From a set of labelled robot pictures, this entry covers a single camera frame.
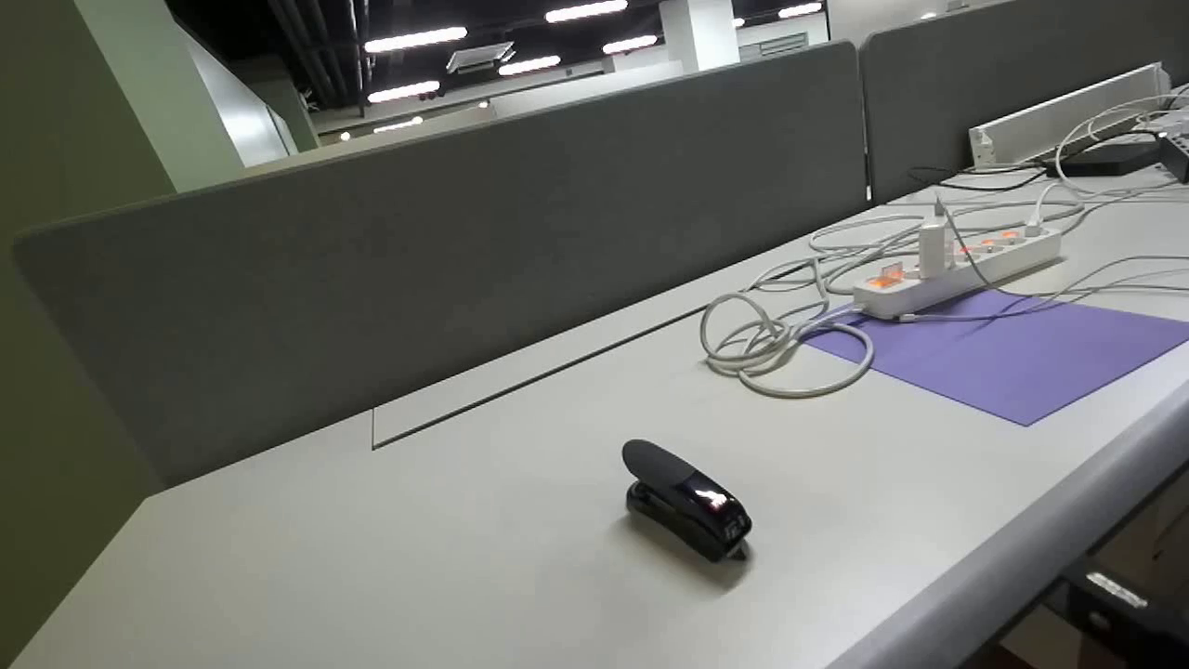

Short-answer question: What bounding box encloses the white power strip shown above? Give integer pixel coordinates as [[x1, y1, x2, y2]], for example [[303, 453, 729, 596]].
[[850, 227, 1063, 321]]

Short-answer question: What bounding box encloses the black stapler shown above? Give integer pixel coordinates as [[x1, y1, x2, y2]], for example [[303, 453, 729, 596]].
[[620, 437, 751, 561]]

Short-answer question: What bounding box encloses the white charger adapter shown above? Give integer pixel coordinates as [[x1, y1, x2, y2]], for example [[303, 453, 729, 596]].
[[919, 202, 952, 279]]

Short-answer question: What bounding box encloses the grey desk divider panel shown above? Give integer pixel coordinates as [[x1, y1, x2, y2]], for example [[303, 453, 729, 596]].
[[13, 46, 865, 483]]

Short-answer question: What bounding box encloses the purple paper mat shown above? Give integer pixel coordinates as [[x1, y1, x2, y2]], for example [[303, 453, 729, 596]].
[[843, 289, 1189, 426]]

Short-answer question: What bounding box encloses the black device on desk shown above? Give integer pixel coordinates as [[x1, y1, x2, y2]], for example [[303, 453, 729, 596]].
[[1063, 136, 1160, 177]]

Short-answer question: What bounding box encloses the white tangled cable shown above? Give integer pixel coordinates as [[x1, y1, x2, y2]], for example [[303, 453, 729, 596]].
[[697, 255, 880, 400]]

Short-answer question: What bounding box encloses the white cable tray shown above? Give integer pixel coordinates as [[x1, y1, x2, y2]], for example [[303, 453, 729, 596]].
[[971, 64, 1169, 172]]

